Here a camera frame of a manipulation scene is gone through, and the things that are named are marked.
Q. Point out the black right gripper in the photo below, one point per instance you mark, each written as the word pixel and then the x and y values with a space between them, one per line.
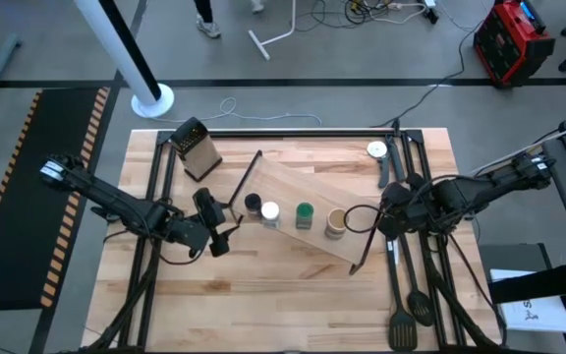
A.
pixel 411 214

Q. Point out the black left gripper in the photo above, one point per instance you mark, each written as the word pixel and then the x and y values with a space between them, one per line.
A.
pixel 189 233

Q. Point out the black-lid spice jar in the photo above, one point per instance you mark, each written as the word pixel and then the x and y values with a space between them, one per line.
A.
pixel 252 200

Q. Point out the white-lid spice jar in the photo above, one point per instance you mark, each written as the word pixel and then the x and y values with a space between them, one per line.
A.
pixel 270 210

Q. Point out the wooden shelf with black legs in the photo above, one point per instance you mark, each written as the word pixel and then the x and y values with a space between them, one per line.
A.
pixel 288 184

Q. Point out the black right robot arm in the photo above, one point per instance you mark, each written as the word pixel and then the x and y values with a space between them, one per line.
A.
pixel 489 184

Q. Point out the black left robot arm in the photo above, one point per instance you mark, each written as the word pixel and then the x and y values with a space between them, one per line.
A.
pixel 116 199

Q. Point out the tan cardboard spice canister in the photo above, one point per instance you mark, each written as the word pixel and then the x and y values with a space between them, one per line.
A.
pixel 336 218

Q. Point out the green-lid spice jar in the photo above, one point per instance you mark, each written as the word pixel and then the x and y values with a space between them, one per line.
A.
pixel 304 210

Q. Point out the black slotted spoon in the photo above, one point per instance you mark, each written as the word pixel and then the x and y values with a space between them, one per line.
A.
pixel 420 305

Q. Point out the black clamp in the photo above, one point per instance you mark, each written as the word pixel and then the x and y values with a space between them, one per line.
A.
pixel 106 212

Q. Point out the black slotted turner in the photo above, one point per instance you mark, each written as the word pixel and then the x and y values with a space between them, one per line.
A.
pixel 403 332

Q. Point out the black flat bar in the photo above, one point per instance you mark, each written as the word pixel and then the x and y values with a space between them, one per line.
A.
pixel 543 282

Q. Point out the white paper sheet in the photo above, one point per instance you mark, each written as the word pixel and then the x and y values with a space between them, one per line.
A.
pixel 538 314

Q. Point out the white T-shaped stand foot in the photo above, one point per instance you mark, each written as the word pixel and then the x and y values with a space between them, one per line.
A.
pixel 258 45

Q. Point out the person's shoe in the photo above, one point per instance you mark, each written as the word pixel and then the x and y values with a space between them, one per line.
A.
pixel 208 27
pixel 257 5

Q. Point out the black orange-striped floor mat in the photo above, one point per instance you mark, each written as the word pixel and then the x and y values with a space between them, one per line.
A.
pixel 17 196

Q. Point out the red tool case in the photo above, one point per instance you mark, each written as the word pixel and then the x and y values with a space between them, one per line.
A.
pixel 509 44

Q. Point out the white pole with round base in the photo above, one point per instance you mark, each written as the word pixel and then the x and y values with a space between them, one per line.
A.
pixel 111 44

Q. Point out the person's leg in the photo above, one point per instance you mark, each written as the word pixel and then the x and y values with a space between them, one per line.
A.
pixel 203 9

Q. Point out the black aluminium table frame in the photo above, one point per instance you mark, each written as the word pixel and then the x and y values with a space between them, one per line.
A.
pixel 312 133

